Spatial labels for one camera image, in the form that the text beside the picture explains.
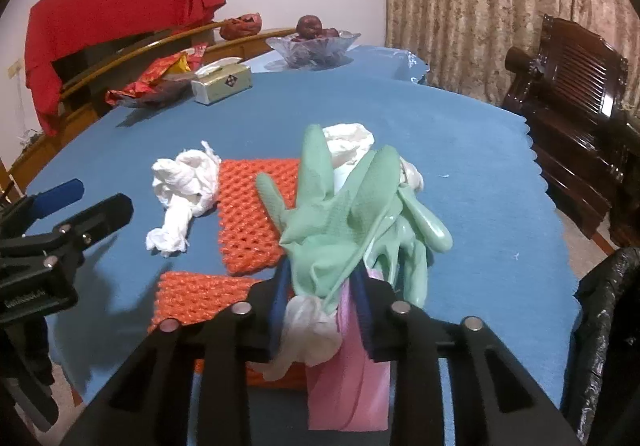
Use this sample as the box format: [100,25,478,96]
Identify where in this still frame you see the orange foam net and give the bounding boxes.
[148,271,307,392]
[217,159,299,276]

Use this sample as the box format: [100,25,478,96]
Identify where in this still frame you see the white tissue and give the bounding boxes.
[145,140,222,256]

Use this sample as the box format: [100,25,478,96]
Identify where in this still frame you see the pink plastic bag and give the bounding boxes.
[306,281,390,432]

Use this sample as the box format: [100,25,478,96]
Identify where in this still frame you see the small white tissue wad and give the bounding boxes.
[252,295,343,382]

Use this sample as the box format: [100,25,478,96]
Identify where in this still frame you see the green rubber glove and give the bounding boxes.
[256,125,452,315]

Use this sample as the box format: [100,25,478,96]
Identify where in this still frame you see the white plastic bag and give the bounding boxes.
[322,123,424,192]

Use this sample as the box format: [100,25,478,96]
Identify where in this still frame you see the black lined trash bin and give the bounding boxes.
[561,247,640,445]

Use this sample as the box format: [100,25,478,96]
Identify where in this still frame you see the wooden tv cabinet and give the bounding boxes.
[0,22,298,207]

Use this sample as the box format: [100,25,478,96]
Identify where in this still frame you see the red snack packets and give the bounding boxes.
[105,42,207,106]

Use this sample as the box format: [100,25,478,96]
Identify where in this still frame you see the beige tissue box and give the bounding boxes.
[191,57,253,106]

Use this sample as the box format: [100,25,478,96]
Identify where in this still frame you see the red cloth over television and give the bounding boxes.
[24,0,226,136]

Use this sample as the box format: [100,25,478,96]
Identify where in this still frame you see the red ornament on cabinet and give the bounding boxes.
[219,12,262,40]

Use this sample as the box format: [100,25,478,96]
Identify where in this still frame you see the glass fruit bowl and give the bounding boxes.
[266,31,361,68]

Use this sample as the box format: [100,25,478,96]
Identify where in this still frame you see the dark red apple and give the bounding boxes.
[293,14,340,42]

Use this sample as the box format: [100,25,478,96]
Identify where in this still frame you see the dark wooden armchair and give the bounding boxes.
[502,14,628,238]

